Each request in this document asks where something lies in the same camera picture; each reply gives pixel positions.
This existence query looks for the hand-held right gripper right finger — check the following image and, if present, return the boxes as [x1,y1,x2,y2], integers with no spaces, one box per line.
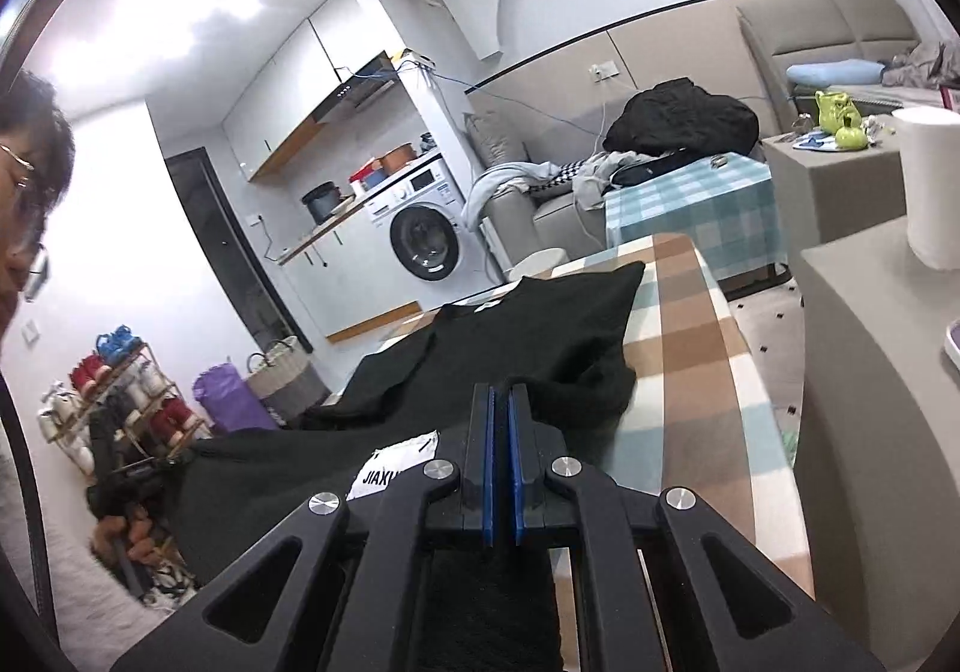
[508,383,887,672]

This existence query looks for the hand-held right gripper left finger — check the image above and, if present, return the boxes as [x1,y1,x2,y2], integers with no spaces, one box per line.
[109,383,497,672]

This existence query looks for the black knit sweater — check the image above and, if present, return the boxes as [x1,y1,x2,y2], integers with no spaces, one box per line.
[169,259,647,672]

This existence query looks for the grey clothes pile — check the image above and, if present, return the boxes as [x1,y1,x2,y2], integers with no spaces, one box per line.
[460,150,640,224]

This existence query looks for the person's left hand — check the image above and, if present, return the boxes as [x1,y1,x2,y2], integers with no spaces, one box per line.
[90,508,179,596]

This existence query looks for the shoe rack with shoes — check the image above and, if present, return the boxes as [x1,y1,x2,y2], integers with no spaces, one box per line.
[36,325,215,479]

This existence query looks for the purple bag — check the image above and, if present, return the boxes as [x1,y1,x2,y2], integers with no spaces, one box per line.
[192,361,280,437]

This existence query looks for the woven laundry basket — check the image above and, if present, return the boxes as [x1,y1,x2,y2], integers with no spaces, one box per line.
[245,336,329,419]

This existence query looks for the brown and blue plaid tablecloth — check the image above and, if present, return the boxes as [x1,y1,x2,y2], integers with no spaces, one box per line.
[358,233,820,602]

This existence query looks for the white round stool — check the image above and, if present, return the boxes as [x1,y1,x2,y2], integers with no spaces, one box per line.
[516,247,576,284]

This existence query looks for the white washing machine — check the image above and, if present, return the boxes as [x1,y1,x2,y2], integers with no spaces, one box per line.
[364,160,488,314]

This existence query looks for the dark door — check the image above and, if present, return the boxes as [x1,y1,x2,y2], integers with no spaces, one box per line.
[164,148,313,352]

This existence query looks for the grey sofa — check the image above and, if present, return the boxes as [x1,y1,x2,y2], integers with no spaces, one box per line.
[463,109,623,268]

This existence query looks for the black cooking pot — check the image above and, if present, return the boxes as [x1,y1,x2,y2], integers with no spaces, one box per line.
[301,182,347,224]

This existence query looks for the teal plaid tablecloth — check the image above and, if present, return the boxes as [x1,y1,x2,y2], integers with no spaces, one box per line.
[604,154,790,284]

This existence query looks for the person's head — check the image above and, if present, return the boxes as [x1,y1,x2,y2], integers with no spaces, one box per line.
[0,67,77,344]

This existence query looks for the grey counter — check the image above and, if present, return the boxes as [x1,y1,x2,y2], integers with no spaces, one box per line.
[793,214,960,672]

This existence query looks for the black jacket pile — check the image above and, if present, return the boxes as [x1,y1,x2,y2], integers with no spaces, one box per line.
[603,79,761,158]

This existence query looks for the range hood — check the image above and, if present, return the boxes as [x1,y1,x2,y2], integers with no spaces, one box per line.
[310,52,400,127]

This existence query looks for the grey side cabinet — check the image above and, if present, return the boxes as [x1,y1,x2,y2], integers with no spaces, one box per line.
[760,109,913,247]

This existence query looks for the large green teapot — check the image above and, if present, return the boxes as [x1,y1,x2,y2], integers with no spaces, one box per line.
[814,89,864,135]

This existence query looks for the blue pillow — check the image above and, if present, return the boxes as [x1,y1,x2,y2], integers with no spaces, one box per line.
[785,60,887,92]

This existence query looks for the white paper towel roll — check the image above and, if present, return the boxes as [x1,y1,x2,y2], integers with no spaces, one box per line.
[895,106,960,269]

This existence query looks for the beige upholstered bed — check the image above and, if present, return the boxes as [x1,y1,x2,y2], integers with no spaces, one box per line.
[737,0,960,118]

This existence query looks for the white wall cabinets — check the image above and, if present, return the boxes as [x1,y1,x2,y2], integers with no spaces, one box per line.
[222,0,392,182]

